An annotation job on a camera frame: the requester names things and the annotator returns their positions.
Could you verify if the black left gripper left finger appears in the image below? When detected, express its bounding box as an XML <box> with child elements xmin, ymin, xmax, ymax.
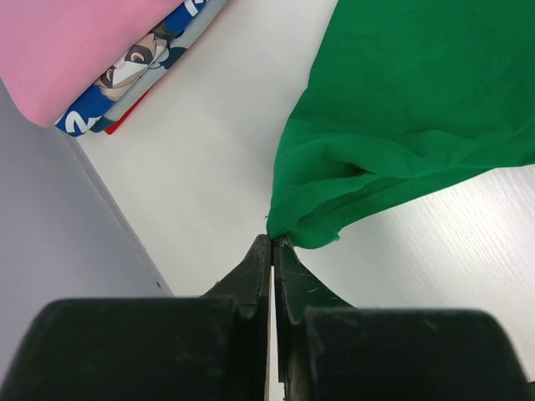
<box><xmin>1</xmin><ymin>235</ymin><xmax>272</xmax><ymax>400</ymax></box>

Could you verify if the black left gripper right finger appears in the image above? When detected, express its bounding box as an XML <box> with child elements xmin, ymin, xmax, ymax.
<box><xmin>272</xmin><ymin>238</ymin><xmax>534</xmax><ymax>400</ymax></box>

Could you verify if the green t shirt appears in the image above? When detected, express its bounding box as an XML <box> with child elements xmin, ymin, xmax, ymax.
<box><xmin>267</xmin><ymin>1</ymin><xmax>534</xmax><ymax>249</ymax></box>

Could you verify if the folded red t shirt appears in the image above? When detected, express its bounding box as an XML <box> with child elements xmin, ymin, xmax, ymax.
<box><xmin>104</xmin><ymin>90</ymin><xmax>149</xmax><ymax>135</ymax></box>

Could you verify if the folded blue printed t shirt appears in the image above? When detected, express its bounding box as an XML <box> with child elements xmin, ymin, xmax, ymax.
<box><xmin>55</xmin><ymin>0</ymin><xmax>227</xmax><ymax>137</ymax></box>

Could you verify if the folded pink t shirt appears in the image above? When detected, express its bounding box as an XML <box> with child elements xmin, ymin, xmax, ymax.
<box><xmin>1</xmin><ymin>0</ymin><xmax>179</xmax><ymax>127</ymax></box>

